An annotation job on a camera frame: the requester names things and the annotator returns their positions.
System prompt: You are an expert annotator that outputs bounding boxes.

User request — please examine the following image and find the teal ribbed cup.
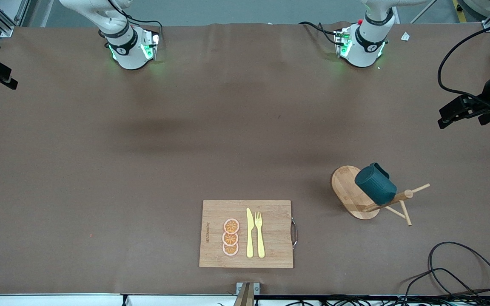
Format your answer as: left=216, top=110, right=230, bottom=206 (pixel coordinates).
left=354, top=163, right=398, bottom=204

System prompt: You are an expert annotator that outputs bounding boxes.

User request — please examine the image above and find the wooden cup rack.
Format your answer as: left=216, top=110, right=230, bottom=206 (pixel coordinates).
left=331, top=165, right=430, bottom=227

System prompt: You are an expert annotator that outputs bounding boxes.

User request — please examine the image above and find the bamboo cutting board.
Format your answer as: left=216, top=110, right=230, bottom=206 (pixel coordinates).
left=199, top=200, right=299, bottom=269

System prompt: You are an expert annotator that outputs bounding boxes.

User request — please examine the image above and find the yellow plastic fork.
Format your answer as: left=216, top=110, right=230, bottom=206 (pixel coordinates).
left=255, top=212, right=266, bottom=258

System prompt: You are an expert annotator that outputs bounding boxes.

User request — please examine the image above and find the yellow plastic knife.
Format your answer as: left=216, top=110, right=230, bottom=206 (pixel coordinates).
left=246, top=208, right=254, bottom=258

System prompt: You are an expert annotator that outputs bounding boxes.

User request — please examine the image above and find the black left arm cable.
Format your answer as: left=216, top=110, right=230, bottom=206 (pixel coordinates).
left=438, top=25, right=490, bottom=109

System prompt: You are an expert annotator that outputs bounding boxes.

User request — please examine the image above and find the black table cable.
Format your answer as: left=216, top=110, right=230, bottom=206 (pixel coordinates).
left=400, top=268, right=477, bottom=298
left=428, top=241, right=490, bottom=298

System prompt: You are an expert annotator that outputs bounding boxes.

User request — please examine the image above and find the black right base cable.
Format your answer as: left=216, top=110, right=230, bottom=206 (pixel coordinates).
left=120, top=15, right=163, bottom=43

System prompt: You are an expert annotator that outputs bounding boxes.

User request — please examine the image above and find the black base cable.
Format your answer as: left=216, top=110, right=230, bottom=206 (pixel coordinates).
left=120, top=15, right=163, bottom=43
left=299, top=21, right=340, bottom=45

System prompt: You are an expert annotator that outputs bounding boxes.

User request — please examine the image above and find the black left base cable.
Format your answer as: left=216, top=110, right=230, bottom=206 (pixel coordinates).
left=299, top=21, right=340, bottom=45

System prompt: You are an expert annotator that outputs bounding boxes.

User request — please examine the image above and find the metal table edge bracket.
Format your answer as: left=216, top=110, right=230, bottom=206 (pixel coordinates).
left=233, top=282, right=260, bottom=306

